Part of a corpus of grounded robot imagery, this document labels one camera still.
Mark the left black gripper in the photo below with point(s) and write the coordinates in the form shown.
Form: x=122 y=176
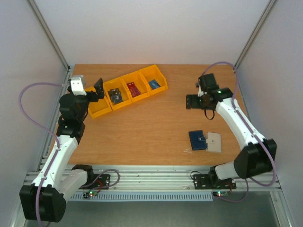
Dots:
x=99 y=91

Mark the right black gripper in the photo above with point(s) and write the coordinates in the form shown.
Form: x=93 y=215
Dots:
x=192 y=101

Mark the blue card holder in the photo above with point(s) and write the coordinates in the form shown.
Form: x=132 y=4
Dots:
x=197 y=140

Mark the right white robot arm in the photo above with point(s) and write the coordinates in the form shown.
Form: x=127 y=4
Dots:
x=257 y=153

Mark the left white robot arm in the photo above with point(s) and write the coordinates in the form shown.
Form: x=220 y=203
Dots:
x=46 y=197

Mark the black cards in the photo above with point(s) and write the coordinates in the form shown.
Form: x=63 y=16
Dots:
x=115 y=96

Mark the red cards in bin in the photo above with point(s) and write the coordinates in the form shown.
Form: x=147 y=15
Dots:
x=133 y=89

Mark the blue card in bin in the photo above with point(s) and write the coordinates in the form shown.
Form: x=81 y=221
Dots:
x=154 y=84

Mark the beige card holder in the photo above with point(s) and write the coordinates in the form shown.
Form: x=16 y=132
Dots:
x=214 y=143

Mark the yellow bin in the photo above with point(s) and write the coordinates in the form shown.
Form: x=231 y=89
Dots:
x=137 y=85
x=99 y=108
x=153 y=73
x=118 y=83

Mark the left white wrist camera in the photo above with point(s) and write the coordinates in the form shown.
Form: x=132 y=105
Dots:
x=76 y=85

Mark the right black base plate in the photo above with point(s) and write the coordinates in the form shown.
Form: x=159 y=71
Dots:
x=203 y=182

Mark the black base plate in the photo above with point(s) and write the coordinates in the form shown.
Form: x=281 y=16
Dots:
x=203 y=182
x=103 y=180

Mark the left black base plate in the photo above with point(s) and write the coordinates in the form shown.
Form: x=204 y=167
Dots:
x=103 y=180

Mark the aluminium rail frame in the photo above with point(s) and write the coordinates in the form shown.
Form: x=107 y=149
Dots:
x=136 y=178

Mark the grey slotted cable duct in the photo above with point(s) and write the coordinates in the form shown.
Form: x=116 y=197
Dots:
x=142 y=196

